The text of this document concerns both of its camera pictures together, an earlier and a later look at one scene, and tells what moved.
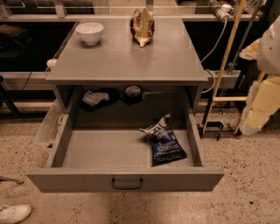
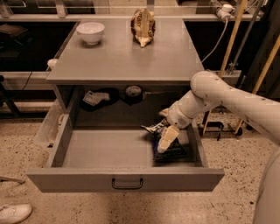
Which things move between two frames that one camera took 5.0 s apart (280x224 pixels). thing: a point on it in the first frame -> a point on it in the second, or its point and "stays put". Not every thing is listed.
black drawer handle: x=127 y=187 stays put
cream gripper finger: x=251 y=52 -> x=176 y=116
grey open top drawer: x=118 y=160 stays put
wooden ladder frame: x=215 y=98 stays put
